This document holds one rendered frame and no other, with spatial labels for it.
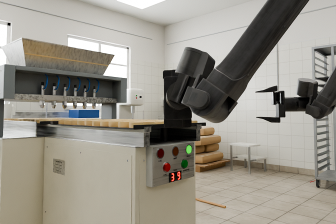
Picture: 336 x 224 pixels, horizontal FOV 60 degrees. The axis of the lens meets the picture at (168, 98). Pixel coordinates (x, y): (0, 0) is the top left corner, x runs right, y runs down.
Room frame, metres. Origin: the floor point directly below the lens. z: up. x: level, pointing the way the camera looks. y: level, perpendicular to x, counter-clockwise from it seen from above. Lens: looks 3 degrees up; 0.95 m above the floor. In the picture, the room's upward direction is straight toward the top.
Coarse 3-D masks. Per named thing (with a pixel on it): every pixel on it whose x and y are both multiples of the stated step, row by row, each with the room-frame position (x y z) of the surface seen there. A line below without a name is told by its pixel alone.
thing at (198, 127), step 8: (152, 128) 1.36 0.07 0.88; (168, 128) 1.29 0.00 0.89; (176, 128) 1.26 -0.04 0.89; (184, 128) 1.23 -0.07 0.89; (192, 128) 1.20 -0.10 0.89; (200, 128) 1.20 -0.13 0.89; (152, 136) 1.36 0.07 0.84; (168, 136) 1.29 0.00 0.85; (176, 136) 1.26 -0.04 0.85; (184, 136) 1.23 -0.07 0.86; (192, 136) 1.20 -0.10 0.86
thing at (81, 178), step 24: (48, 144) 1.42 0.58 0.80; (72, 144) 1.27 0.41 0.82; (96, 144) 1.15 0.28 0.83; (120, 144) 1.06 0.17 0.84; (48, 168) 1.42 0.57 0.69; (72, 168) 1.26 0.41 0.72; (96, 168) 1.14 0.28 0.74; (120, 168) 1.04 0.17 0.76; (144, 168) 1.02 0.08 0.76; (48, 192) 1.41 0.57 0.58; (72, 192) 1.26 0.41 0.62; (96, 192) 1.14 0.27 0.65; (120, 192) 1.04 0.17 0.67; (144, 192) 1.02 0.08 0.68; (168, 192) 1.11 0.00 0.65; (192, 192) 1.22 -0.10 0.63; (48, 216) 1.41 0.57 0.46; (72, 216) 1.26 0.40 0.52; (96, 216) 1.14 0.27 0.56; (120, 216) 1.04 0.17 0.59; (144, 216) 1.02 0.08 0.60; (168, 216) 1.11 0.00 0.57; (192, 216) 1.22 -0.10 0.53
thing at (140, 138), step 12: (48, 132) 1.44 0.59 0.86; (60, 132) 1.36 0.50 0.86; (72, 132) 1.29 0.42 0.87; (84, 132) 1.22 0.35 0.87; (96, 132) 1.16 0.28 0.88; (108, 132) 1.11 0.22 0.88; (120, 132) 1.06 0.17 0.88; (132, 132) 1.02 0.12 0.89; (144, 132) 0.98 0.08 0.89; (132, 144) 1.02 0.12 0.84; (144, 144) 0.98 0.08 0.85
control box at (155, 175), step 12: (168, 144) 1.07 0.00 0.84; (180, 144) 1.12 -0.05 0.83; (192, 144) 1.17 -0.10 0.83; (156, 156) 1.02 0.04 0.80; (168, 156) 1.07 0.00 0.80; (180, 156) 1.12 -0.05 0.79; (192, 156) 1.17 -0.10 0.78; (156, 168) 1.02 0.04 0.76; (180, 168) 1.12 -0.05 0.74; (192, 168) 1.17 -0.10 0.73; (156, 180) 1.02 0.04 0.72; (168, 180) 1.07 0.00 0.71
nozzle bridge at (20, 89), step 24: (0, 72) 1.35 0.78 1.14; (24, 72) 1.46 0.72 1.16; (48, 72) 1.47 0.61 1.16; (72, 72) 1.57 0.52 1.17; (0, 96) 1.34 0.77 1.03; (24, 96) 1.42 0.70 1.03; (48, 96) 1.51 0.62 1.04; (72, 96) 1.61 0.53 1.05; (96, 96) 1.78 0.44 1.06; (120, 96) 1.81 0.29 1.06; (0, 120) 1.41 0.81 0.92
